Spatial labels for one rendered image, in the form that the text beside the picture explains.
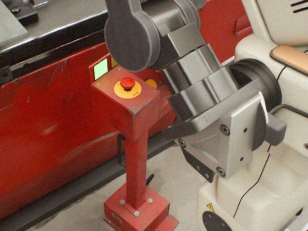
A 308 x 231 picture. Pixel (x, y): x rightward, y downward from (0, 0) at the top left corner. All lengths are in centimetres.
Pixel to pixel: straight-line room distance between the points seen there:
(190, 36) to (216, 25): 110
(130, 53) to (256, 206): 41
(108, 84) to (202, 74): 65
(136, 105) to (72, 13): 34
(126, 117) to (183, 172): 85
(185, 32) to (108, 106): 65
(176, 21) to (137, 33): 6
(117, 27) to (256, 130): 21
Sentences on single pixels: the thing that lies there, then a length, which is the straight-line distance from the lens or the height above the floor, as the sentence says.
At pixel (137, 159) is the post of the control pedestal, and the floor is 45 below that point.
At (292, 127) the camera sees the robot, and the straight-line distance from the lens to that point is 57.
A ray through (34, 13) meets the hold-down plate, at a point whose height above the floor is 90.
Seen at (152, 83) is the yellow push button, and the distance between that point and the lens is 120.
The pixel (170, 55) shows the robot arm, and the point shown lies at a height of 124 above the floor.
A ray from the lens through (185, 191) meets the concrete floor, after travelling 184.
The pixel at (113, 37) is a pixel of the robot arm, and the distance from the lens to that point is 52.
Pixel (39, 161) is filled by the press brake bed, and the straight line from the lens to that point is 148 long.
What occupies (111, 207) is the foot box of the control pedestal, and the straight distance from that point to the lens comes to 165.
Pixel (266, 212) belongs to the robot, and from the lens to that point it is 81.
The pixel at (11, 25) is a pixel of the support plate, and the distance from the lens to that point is 99.
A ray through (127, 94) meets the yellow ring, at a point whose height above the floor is 78.
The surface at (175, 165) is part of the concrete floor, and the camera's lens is 191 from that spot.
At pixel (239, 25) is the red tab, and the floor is 59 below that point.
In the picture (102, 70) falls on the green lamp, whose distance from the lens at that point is 113.
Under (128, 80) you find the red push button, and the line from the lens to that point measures 109.
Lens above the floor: 156
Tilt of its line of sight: 48 degrees down
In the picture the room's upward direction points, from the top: 3 degrees clockwise
